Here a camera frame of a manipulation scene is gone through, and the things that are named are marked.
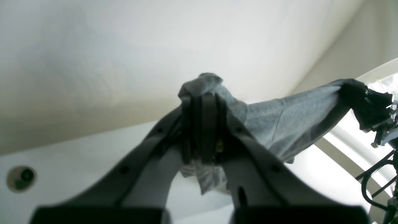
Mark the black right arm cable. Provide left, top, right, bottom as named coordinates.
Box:
left=354, top=149, right=398, bottom=224

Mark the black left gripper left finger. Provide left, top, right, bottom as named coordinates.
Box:
left=31, top=96, right=198, bottom=224

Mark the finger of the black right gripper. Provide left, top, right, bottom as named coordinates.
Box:
left=339, top=79, right=394, bottom=131

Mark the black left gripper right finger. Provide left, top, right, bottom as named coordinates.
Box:
left=201, top=94, right=369, bottom=224

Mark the grey T-shirt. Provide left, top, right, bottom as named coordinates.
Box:
left=178, top=73, right=367, bottom=195

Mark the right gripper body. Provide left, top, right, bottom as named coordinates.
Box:
left=371, top=93, right=397, bottom=148

